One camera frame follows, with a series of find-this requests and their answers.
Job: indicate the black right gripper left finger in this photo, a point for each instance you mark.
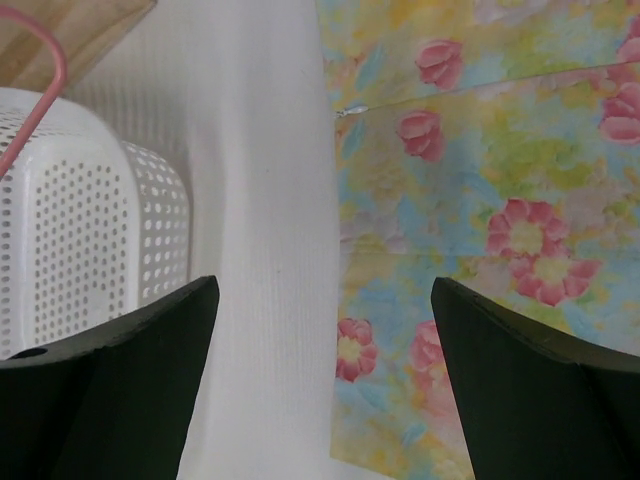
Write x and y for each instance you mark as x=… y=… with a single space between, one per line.
x=112 y=402

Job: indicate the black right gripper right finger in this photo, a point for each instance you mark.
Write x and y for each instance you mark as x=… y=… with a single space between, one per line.
x=535 y=402

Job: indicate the floral pastel skirt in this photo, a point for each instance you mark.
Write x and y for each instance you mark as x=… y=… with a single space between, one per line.
x=492 y=142

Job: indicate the pink wire hanger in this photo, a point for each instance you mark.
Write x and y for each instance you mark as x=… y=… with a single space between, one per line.
x=48 y=97

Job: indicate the white perforated plastic basket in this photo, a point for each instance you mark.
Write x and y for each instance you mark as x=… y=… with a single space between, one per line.
x=92 y=228

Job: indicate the wooden clothes rack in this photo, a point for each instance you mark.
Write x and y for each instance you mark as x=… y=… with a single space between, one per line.
x=87 y=30

